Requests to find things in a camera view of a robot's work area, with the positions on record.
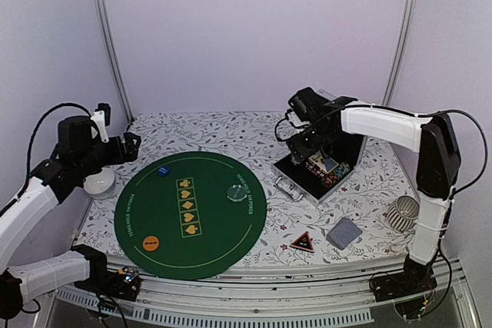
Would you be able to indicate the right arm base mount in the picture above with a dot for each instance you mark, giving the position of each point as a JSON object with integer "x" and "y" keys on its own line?
{"x": 412, "y": 280}

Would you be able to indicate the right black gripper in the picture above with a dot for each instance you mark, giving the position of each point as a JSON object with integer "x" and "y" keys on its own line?
{"x": 299, "y": 150}

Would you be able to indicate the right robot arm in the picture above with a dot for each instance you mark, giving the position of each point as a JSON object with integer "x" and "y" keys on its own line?
{"x": 432, "y": 137}

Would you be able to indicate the aluminium frame post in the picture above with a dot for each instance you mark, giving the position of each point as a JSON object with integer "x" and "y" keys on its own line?
{"x": 110, "y": 50}
{"x": 398, "y": 58}

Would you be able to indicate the blue small blind button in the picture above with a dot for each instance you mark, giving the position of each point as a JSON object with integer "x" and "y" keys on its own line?
{"x": 163, "y": 171}

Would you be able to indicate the red black triangular button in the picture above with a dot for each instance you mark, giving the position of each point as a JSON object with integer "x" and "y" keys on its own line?
{"x": 303, "y": 243}

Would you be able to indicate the front row poker chips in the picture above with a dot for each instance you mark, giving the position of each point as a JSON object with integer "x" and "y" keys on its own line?
{"x": 336, "y": 175}

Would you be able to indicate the aluminium poker chip case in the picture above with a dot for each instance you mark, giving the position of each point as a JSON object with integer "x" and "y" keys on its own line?
{"x": 322, "y": 112}

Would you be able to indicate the right aluminium frame post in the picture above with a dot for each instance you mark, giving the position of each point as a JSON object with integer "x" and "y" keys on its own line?
{"x": 398, "y": 58}

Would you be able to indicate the round green poker mat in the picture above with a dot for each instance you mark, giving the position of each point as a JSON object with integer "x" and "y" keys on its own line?
{"x": 201, "y": 232}

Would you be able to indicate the boxed card deck in case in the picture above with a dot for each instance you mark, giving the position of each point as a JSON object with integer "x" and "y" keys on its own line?
{"x": 320, "y": 165}

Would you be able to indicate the striped ceramic mug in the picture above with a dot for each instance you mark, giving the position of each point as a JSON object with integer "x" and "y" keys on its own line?
{"x": 403, "y": 213}

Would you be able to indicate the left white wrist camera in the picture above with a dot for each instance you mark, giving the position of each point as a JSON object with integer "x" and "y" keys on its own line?
{"x": 102, "y": 117}

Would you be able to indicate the orange big blind button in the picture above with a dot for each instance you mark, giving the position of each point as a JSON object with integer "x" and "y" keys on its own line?
{"x": 150, "y": 244}

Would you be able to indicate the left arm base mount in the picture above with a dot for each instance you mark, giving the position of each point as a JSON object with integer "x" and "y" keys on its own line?
{"x": 123, "y": 284}

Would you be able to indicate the white bowl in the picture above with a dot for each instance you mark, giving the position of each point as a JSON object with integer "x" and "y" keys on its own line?
{"x": 101, "y": 185}

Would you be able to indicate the grey playing card deck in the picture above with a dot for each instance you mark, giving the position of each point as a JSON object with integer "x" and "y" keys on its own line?
{"x": 344, "y": 232}

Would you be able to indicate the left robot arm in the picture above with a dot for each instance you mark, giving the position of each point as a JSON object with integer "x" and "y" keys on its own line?
{"x": 84, "y": 151}

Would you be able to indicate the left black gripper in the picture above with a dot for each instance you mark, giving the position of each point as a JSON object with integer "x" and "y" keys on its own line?
{"x": 131, "y": 150}

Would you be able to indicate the clear dealer button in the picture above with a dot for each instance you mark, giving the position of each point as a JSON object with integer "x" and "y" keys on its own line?
{"x": 236, "y": 193}

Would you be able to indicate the left aluminium frame post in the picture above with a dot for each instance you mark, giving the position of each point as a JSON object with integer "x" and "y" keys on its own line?
{"x": 110, "y": 50}

